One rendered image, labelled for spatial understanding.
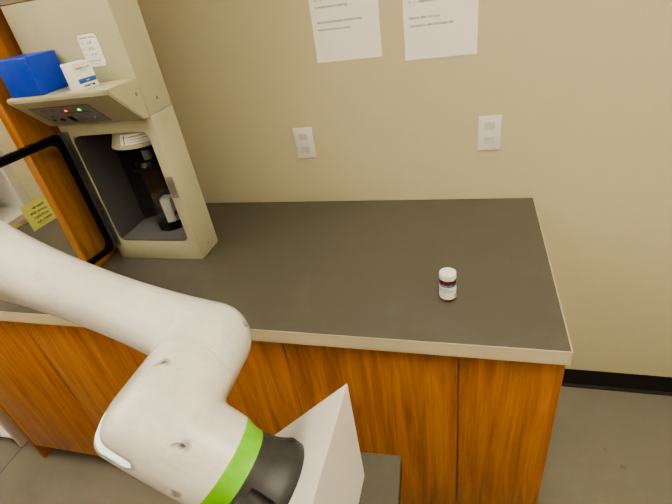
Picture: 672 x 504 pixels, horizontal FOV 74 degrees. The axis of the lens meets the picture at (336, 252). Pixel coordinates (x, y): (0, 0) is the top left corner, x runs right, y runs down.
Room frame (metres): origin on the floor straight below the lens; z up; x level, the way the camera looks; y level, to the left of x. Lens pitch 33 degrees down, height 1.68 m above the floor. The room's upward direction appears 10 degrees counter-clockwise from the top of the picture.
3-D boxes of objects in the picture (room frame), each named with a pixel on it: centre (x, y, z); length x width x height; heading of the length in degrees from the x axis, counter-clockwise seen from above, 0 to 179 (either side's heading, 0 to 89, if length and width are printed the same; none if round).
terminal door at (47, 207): (1.19, 0.80, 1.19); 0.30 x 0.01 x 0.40; 153
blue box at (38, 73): (1.27, 0.69, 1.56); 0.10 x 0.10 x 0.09; 71
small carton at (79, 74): (1.22, 0.56, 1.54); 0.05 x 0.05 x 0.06; 54
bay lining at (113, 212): (1.41, 0.54, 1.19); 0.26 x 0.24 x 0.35; 71
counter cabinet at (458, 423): (1.30, 0.40, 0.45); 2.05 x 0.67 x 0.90; 71
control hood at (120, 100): (1.24, 0.60, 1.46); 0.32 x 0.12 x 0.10; 71
